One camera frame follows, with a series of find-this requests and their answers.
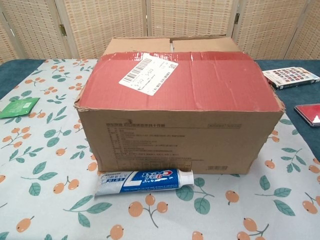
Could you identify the cardboard box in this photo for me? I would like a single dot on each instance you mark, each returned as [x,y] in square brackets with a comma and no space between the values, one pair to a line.
[180,120]

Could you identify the blue white toothpaste tube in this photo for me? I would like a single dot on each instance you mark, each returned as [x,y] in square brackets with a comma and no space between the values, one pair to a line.
[140,182]

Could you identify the woven folding screen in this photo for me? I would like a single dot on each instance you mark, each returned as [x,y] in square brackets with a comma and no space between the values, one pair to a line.
[100,25]

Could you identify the floral print tablecloth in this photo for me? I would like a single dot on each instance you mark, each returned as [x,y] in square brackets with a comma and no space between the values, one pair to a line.
[50,175]

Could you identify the colourful patterned card box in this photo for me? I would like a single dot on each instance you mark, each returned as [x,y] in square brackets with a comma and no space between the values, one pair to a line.
[291,76]

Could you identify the green sachet packet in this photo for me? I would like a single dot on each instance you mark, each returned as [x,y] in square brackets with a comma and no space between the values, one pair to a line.
[17,107]

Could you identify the red ink pad case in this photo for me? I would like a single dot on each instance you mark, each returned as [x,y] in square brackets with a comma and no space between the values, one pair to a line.
[308,113]

